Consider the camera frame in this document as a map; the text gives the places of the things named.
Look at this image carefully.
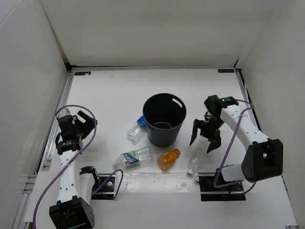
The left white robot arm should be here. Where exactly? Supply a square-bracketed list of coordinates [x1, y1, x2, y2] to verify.
[49, 108, 100, 229]

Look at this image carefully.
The clear bottle green blue label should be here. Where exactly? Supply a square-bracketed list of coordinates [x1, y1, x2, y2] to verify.
[113, 146, 153, 170]

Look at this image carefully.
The orange juice bottle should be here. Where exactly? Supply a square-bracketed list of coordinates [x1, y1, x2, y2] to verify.
[157, 149, 181, 170]

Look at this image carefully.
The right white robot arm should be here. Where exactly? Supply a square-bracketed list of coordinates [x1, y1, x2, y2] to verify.
[190, 95, 284, 191]

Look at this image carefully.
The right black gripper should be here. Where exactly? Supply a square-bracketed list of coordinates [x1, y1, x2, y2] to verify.
[190, 116, 225, 154]

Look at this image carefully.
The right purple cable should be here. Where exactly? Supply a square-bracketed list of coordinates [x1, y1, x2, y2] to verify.
[213, 99, 255, 197]

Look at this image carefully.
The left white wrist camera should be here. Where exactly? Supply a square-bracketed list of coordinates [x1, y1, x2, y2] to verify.
[57, 108, 71, 119]

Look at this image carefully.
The clear bottle without label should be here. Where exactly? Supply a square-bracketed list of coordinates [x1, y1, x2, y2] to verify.
[186, 138, 210, 177]

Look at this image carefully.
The dark grey plastic bin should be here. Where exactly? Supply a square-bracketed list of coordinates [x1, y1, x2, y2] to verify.
[142, 93, 187, 147]

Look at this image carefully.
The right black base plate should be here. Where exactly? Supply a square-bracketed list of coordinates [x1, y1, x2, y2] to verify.
[194, 172, 246, 201]

